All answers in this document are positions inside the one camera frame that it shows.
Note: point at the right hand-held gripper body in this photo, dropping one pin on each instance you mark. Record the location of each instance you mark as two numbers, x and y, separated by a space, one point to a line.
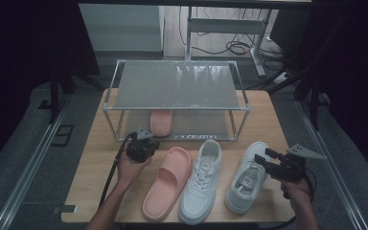
290 167

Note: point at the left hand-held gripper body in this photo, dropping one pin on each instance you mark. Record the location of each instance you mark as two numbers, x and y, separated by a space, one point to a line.
140 148

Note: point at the pink slipper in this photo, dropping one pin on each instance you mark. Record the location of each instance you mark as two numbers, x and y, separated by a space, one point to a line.
166 188
161 123

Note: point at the white sneaker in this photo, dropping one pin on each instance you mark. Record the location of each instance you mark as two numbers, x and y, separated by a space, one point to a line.
198 198
244 195

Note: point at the metal frame grey shoe rack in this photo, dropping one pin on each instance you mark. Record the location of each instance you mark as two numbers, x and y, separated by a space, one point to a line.
172 83

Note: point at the person's right hand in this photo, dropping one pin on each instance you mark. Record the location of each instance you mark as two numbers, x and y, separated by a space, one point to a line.
295 190

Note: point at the person's left hand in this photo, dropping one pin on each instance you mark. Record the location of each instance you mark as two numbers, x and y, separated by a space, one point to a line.
129 171

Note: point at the black metal stand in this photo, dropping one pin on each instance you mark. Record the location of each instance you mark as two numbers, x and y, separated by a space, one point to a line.
314 105
55 96

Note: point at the white power strip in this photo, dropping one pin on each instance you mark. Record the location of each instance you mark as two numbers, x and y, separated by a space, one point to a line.
282 78

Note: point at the grey cabinet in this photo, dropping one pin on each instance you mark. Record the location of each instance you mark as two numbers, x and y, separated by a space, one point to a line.
121 28

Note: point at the aluminium floor rail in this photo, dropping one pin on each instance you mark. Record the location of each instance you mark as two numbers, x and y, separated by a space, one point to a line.
329 169
28 172

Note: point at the white desk frame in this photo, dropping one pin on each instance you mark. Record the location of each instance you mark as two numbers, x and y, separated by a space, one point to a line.
226 25

